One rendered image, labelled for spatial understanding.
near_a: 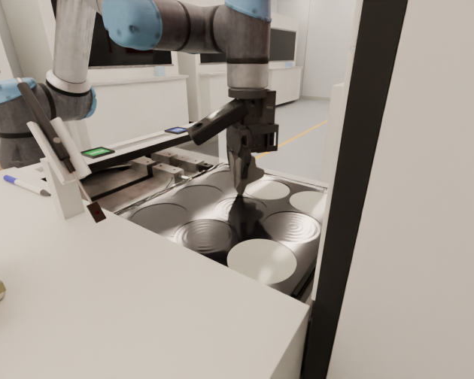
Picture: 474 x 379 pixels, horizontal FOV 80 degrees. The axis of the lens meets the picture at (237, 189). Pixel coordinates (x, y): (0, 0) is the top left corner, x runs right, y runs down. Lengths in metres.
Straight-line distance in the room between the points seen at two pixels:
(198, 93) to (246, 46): 4.66
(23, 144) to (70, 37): 0.31
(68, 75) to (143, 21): 0.54
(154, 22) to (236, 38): 0.13
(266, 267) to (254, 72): 0.31
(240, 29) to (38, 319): 0.45
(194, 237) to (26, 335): 0.26
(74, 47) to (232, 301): 0.80
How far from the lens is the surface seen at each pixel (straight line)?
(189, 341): 0.26
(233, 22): 0.52
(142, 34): 0.47
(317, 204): 0.59
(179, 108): 4.54
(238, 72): 0.52
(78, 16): 0.91
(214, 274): 0.30
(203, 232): 0.49
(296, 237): 0.48
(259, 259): 0.43
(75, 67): 0.96
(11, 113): 0.97
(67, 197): 0.45
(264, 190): 0.62
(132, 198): 0.68
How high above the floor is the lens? 1.17
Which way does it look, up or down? 25 degrees down
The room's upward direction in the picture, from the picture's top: straight up
